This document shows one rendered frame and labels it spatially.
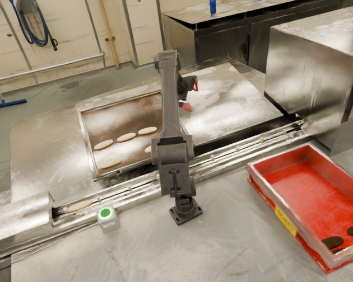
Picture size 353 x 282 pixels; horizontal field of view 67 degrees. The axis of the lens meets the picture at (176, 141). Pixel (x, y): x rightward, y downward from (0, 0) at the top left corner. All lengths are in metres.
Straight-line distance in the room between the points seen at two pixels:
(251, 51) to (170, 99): 2.57
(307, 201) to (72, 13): 4.13
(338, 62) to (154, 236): 1.00
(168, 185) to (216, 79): 1.19
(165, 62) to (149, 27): 3.67
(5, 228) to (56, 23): 3.75
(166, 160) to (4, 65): 4.36
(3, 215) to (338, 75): 1.46
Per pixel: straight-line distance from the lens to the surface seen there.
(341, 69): 1.28
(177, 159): 0.67
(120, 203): 1.19
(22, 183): 1.59
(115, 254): 1.11
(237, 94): 1.67
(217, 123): 1.46
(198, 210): 1.15
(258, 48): 3.33
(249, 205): 1.17
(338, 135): 1.39
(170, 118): 0.73
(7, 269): 1.39
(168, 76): 0.84
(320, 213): 1.20
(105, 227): 1.14
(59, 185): 1.46
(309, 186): 1.28
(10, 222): 1.27
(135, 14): 4.47
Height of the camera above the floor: 1.74
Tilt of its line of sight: 38 degrees down
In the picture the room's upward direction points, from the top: 8 degrees counter-clockwise
